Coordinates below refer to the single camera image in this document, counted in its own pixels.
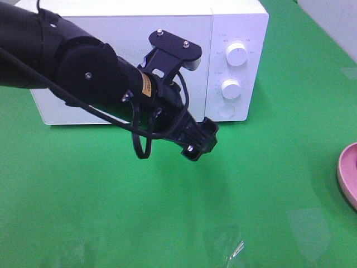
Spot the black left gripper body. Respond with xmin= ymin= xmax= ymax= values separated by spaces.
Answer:
xmin=139 ymin=80 xmax=195 ymax=142

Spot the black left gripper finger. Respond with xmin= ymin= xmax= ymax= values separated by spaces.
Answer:
xmin=180 ymin=132 xmax=217 ymax=161
xmin=192 ymin=117 xmax=219 ymax=142

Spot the round white door button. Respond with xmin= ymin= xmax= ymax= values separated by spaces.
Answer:
xmin=218 ymin=104 xmax=235 ymax=118

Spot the white microwave knob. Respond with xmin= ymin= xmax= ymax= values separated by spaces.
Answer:
xmin=225 ymin=41 xmax=248 ymax=66
xmin=221 ymin=79 xmax=242 ymax=100

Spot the pink round plate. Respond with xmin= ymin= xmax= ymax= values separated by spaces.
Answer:
xmin=337 ymin=142 xmax=357 ymax=210

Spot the white microwave door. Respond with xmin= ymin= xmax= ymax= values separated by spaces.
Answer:
xmin=31 ymin=15 xmax=211 ymax=125

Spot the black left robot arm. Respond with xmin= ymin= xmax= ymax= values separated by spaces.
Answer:
xmin=1 ymin=3 xmax=219 ymax=161

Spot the white microwave oven body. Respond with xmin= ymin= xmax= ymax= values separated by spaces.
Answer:
xmin=17 ymin=1 xmax=269 ymax=122

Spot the clear tape patch centre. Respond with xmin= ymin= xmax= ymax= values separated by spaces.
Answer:
xmin=202 ymin=224 xmax=248 ymax=267

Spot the clear tape patch far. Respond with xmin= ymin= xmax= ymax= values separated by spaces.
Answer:
xmin=341 ymin=68 xmax=357 ymax=80

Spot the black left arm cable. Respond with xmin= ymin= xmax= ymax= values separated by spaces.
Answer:
xmin=0 ymin=46 xmax=190 ymax=160

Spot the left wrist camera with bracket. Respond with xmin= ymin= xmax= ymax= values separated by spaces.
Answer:
xmin=138 ymin=29 xmax=202 ymax=84

